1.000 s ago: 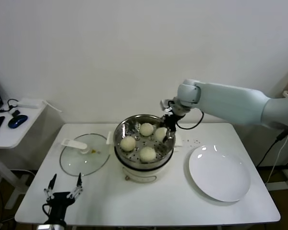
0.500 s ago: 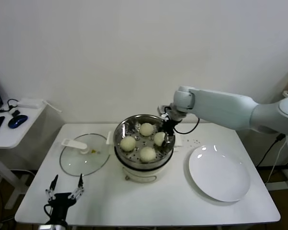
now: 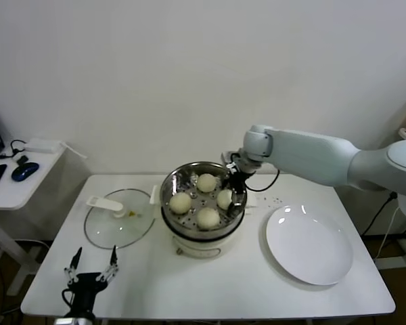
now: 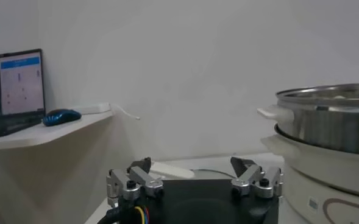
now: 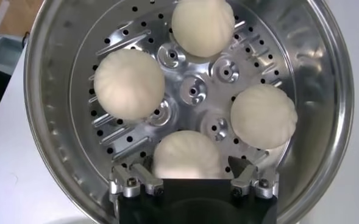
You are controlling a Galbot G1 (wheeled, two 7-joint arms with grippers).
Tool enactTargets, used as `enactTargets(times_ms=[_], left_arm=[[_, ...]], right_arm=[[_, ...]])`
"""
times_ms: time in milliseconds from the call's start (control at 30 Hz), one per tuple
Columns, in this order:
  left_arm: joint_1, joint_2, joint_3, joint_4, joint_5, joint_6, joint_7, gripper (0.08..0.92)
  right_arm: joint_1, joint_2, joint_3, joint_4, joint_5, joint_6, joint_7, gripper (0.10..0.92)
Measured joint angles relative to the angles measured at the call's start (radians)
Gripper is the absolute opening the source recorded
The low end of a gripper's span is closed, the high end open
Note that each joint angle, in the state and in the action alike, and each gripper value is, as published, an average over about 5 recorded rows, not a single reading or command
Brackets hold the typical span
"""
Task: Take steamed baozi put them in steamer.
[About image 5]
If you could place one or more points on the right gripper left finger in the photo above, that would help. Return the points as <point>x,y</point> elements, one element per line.
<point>145,179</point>

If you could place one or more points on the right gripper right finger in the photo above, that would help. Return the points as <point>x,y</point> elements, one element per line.
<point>246,178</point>

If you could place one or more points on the white steamed baozi bun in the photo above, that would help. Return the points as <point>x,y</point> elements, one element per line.
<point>129,83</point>
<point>263,115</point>
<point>186,155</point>
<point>203,25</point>

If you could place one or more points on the stainless steel steamer basket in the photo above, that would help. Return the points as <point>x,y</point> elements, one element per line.
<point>60,76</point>

